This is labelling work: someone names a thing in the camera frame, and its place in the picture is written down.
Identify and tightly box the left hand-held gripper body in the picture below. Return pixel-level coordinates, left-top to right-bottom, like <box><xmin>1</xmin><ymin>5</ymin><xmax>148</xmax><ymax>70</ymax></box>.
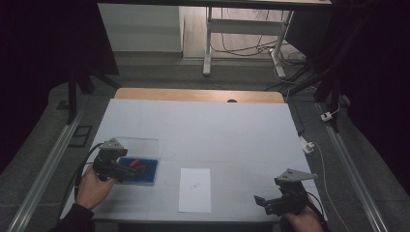
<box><xmin>92</xmin><ymin>137</ymin><xmax>130</xmax><ymax>182</ymax></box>

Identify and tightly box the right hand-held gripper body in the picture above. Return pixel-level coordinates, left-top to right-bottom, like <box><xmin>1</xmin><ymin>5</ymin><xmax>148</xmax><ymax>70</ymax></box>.
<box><xmin>272</xmin><ymin>167</ymin><xmax>319</xmax><ymax>217</ymax></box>

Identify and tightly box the blue ink pad box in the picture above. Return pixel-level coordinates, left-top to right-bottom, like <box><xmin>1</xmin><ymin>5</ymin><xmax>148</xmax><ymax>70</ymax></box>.
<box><xmin>113</xmin><ymin>136</ymin><xmax>161</xmax><ymax>188</ymax></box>

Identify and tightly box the person's right hand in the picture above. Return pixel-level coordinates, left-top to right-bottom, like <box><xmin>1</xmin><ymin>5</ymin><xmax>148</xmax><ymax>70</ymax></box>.
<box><xmin>279</xmin><ymin>197</ymin><xmax>327</xmax><ymax>232</ymax></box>

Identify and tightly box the person's left hand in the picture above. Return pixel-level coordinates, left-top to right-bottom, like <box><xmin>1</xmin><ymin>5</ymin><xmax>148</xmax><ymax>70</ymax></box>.
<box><xmin>74</xmin><ymin>164</ymin><xmax>118</xmax><ymax>211</ymax></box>

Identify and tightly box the white paper sheet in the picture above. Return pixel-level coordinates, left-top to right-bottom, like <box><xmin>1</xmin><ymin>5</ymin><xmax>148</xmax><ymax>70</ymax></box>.
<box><xmin>178</xmin><ymin>167</ymin><xmax>213</xmax><ymax>214</ymax></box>

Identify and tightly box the black metal stand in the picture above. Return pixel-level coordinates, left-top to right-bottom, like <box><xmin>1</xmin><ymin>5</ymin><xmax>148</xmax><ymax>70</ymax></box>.
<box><xmin>289</xmin><ymin>61</ymin><xmax>343</xmax><ymax>133</ymax></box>
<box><xmin>65</xmin><ymin>63</ymin><xmax>122</xmax><ymax>126</ymax></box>

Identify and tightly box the white table cover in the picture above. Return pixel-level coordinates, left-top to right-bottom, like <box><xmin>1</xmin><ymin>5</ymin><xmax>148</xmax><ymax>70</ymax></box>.
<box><xmin>59</xmin><ymin>98</ymin><xmax>329</xmax><ymax>224</ymax></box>

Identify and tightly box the white cabinet panel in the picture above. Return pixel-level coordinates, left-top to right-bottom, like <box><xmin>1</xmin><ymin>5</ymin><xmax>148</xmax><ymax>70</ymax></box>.
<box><xmin>98</xmin><ymin>3</ymin><xmax>186</xmax><ymax>53</ymax></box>

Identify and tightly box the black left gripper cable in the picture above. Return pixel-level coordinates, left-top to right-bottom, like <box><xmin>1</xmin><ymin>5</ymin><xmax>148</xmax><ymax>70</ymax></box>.
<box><xmin>73</xmin><ymin>142</ymin><xmax>105</xmax><ymax>201</ymax></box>

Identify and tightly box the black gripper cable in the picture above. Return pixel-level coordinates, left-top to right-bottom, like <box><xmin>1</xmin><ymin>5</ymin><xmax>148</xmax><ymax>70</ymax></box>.
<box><xmin>73</xmin><ymin>142</ymin><xmax>105</xmax><ymax>201</ymax></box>
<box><xmin>306</xmin><ymin>190</ymin><xmax>330</xmax><ymax>232</ymax></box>

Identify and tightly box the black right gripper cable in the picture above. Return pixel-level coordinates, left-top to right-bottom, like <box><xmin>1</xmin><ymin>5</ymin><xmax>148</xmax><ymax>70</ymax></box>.
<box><xmin>306</xmin><ymin>190</ymin><xmax>330</xmax><ymax>232</ymax></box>

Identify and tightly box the black floor frame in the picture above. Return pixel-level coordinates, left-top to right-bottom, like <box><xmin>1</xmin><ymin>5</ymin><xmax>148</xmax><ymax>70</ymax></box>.
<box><xmin>69</xmin><ymin>125</ymin><xmax>94</xmax><ymax>149</ymax></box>

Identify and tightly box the white cable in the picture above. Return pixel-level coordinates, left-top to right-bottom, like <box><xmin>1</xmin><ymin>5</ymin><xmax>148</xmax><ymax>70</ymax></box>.
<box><xmin>310</xmin><ymin>141</ymin><xmax>351</xmax><ymax>232</ymax></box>

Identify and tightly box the aluminium floor rail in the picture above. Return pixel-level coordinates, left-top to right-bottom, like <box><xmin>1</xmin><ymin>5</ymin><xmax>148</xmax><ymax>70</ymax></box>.
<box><xmin>6</xmin><ymin>108</ymin><xmax>86</xmax><ymax>232</ymax></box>
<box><xmin>316</xmin><ymin>101</ymin><xmax>390</xmax><ymax>232</ymax></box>

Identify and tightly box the bundle of floor cables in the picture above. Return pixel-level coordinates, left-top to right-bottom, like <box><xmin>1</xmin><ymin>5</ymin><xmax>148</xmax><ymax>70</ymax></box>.
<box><xmin>211</xmin><ymin>8</ymin><xmax>318</xmax><ymax>93</ymax></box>

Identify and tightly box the white desk frame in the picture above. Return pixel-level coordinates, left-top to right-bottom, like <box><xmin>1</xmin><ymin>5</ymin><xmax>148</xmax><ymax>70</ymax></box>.
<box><xmin>202</xmin><ymin>6</ymin><xmax>295</xmax><ymax>78</ymax></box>

